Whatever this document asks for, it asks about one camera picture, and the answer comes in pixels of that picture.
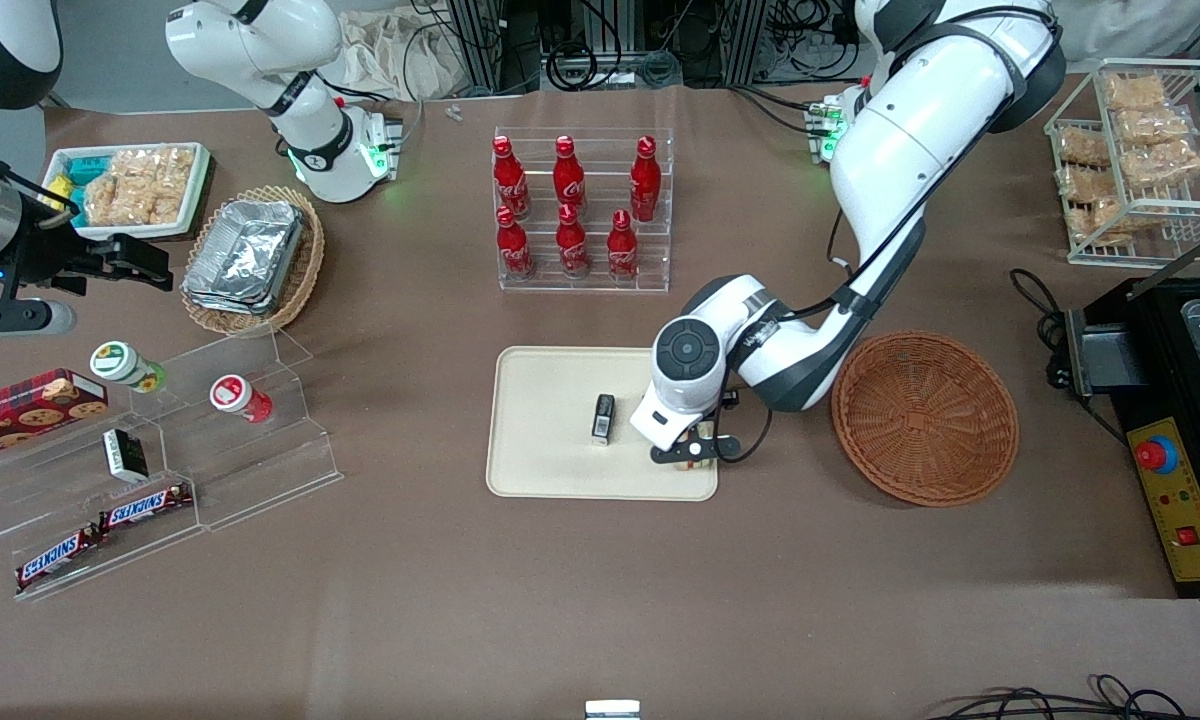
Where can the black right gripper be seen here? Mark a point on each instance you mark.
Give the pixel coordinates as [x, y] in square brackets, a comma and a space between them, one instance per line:
[44, 256]

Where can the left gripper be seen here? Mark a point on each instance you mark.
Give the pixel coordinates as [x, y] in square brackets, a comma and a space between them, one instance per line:
[731, 399]

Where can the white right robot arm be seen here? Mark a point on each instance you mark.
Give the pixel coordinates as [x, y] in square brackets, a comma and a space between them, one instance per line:
[305, 110]

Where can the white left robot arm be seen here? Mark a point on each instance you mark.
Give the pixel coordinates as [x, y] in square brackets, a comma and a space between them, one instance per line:
[910, 130]

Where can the white rectangular snack tray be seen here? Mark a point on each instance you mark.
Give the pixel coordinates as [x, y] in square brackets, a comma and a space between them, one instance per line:
[196, 200]

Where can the beige plastic tray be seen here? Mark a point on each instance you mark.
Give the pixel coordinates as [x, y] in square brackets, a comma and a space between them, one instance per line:
[550, 440]

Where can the oval light wicker basket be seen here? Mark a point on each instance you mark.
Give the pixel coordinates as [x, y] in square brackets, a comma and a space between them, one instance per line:
[305, 270]

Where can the round brown wicker basket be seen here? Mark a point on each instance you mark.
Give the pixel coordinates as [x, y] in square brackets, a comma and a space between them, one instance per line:
[925, 420]

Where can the clear bags of rice crackers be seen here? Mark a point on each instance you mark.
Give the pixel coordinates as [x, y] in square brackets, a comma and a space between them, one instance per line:
[140, 185]

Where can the stacked aluminium foil containers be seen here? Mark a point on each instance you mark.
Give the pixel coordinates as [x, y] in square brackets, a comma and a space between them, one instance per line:
[245, 255]

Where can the small black box with label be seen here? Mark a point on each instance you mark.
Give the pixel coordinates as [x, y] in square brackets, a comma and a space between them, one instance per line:
[603, 420]

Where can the green lidded cup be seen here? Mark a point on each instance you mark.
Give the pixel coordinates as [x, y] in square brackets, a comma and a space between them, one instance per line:
[125, 364]

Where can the yellow snack packet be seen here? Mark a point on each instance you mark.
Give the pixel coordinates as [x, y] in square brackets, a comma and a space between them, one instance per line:
[58, 195]

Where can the teal snack packet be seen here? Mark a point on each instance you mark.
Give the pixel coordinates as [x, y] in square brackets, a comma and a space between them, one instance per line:
[85, 168]

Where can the red lidded cup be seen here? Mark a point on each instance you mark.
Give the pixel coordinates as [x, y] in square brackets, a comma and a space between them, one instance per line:
[240, 397]

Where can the red tartan cookie box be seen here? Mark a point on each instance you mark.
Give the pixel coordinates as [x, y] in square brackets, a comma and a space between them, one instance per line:
[30, 405]

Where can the clear acrylic bottle rack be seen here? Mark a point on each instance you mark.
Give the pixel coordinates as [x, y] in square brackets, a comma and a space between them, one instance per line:
[650, 255]

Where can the small black white box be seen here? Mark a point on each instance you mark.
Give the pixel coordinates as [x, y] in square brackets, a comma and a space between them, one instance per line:
[125, 455]

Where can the red cola bottle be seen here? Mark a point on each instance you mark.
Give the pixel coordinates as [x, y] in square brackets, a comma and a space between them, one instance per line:
[645, 182]
[572, 245]
[514, 250]
[622, 250]
[510, 180]
[569, 178]

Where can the clear acrylic stepped shelf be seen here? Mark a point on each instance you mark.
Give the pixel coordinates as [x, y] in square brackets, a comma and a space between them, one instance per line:
[260, 470]

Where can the snickers chocolate bar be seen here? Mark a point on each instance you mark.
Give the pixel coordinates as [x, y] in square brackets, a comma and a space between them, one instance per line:
[55, 558]
[145, 506]

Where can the small white device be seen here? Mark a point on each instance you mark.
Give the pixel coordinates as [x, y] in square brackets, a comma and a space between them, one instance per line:
[612, 710]

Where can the beige cloth bag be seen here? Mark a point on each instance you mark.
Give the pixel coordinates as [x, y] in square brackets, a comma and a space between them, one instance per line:
[390, 55]

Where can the clear bag of fried snack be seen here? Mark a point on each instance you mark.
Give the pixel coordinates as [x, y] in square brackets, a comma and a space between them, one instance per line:
[1105, 220]
[1088, 183]
[1135, 92]
[1082, 146]
[1165, 162]
[1152, 126]

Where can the red emergency stop button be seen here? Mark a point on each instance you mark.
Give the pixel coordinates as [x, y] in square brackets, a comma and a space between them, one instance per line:
[1157, 455]

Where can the black appliance with metal pan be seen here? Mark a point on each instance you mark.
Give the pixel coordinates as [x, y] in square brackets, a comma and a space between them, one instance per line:
[1160, 330]

